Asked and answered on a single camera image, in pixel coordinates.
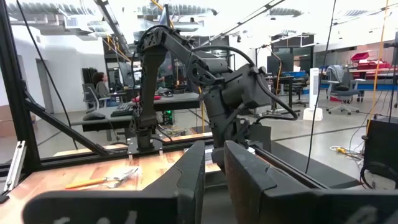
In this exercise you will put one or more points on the black computer mouse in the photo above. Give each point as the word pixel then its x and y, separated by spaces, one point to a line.
pixel 93 116

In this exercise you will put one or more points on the silver metal bracket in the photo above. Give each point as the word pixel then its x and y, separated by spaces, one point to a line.
pixel 15 165

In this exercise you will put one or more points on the computer monitor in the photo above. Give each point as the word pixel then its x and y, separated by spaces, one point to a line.
pixel 164 15

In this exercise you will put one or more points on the computer tower with green light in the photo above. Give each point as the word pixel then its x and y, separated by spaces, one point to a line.
pixel 168 116

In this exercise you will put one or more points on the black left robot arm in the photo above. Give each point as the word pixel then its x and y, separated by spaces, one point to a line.
pixel 149 93

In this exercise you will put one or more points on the grey desk chair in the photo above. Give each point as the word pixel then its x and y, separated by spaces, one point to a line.
pixel 90 96

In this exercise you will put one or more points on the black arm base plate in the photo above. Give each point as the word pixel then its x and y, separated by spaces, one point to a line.
pixel 136 148

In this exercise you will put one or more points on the person seated at desk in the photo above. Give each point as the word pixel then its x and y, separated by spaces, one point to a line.
pixel 101 88

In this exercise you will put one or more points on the cardboard box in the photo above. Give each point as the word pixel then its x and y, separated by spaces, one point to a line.
pixel 6 121

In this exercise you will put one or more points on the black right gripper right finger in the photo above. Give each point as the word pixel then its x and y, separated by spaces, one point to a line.
pixel 248 186

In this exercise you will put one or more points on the black aluminium table frame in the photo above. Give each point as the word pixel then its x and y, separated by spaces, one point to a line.
pixel 15 93

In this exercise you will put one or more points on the large black screen on stand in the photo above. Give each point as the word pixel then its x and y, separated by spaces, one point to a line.
pixel 280 63

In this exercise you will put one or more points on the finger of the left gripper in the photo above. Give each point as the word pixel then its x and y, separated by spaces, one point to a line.
pixel 218 158

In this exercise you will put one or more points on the black equipment box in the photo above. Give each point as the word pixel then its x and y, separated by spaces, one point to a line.
pixel 381 140

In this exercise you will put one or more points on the silver metal spoon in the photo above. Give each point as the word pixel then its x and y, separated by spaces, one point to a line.
pixel 116 185

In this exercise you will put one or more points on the black corner bracket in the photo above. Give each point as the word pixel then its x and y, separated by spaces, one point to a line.
pixel 261 137

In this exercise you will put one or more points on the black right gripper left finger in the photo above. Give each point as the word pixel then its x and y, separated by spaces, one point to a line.
pixel 174 205

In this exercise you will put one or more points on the grey office chair on wheels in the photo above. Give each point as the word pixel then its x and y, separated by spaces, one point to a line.
pixel 345 93

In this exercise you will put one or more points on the red storage bins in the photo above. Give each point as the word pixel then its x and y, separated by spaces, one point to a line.
pixel 360 56

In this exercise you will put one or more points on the white tower fan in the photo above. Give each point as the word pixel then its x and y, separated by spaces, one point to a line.
pixel 314 90

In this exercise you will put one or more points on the grey cloth on chair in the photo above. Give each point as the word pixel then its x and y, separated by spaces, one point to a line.
pixel 337 73

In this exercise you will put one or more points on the black keyboard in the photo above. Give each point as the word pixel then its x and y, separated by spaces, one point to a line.
pixel 122 109

